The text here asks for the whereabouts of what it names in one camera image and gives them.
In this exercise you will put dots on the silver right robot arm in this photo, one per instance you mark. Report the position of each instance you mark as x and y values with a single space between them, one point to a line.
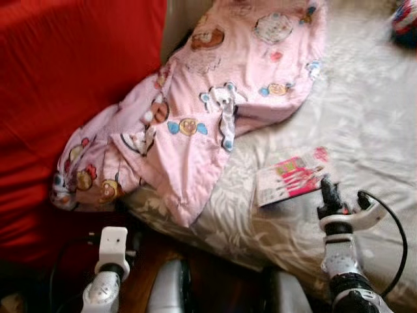
342 267

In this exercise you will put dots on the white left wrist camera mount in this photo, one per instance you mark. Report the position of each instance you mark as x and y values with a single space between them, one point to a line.
114 248

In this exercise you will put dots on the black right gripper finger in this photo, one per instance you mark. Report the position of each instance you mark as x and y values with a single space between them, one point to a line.
325 188
334 189

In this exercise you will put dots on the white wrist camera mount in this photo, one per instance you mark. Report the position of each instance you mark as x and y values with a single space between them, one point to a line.
114 248
365 218

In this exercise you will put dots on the robot leg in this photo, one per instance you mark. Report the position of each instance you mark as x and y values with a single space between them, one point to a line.
283 297
171 290

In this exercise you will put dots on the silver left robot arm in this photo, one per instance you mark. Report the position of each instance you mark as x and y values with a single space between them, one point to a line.
104 293

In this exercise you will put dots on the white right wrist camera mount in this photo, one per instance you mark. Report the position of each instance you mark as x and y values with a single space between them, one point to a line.
365 218

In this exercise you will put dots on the pink cartoon print blanket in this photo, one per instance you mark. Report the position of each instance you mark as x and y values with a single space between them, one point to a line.
215 98

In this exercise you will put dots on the grey floral bed sheet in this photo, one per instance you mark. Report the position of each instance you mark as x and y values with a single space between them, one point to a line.
365 130

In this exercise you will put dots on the pink magazine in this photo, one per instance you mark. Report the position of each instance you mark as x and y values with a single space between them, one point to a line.
293 176

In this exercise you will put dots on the robot left leg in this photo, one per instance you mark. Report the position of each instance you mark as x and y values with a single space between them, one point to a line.
171 290

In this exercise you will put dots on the blue red star shield cushion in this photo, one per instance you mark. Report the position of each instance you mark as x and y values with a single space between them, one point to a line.
405 23

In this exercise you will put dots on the red fabric covered mattress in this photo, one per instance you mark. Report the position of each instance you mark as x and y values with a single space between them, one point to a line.
65 98

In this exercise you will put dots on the robot right leg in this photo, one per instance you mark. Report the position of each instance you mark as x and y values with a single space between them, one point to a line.
283 297

